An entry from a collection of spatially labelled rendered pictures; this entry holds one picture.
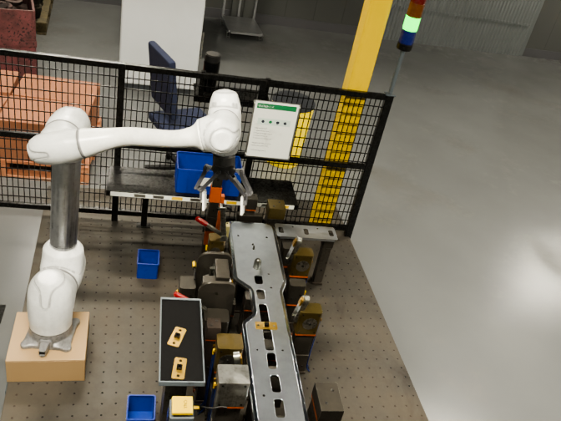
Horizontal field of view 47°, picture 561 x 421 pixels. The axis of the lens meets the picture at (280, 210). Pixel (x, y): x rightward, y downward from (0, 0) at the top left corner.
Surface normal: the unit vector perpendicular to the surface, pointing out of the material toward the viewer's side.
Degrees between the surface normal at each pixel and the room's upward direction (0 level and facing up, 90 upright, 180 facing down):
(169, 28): 90
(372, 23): 90
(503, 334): 0
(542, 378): 0
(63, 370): 90
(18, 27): 90
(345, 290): 0
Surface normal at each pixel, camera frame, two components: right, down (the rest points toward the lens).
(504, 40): 0.18, 0.58
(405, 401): 0.18, -0.81
